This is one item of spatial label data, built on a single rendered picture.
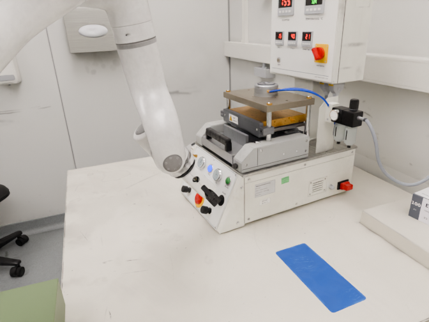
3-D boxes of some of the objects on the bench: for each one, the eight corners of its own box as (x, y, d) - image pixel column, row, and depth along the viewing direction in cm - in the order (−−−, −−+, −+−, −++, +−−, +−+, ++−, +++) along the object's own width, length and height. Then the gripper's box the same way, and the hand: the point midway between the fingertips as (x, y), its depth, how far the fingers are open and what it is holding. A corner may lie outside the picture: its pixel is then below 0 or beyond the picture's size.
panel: (180, 191, 126) (196, 145, 123) (216, 230, 101) (238, 174, 98) (175, 190, 125) (192, 144, 122) (210, 230, 100) (233, 173, 97)
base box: (290, 161, 150) (292, 124, 143) (357, 196, 118) (364, 151, 112) (179, 190, 128) (175, 147, 122) (225, 241, 97) (223, 188, 90)
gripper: (162, 165, 98) (198, 200, 108) (180, 184, 85) (219, 223, 95) (180, 147, 98) (214, 184, 108) (202, 164, 86) (237, 204, 96)
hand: (213, 199), depth 101 cm, fingers closed
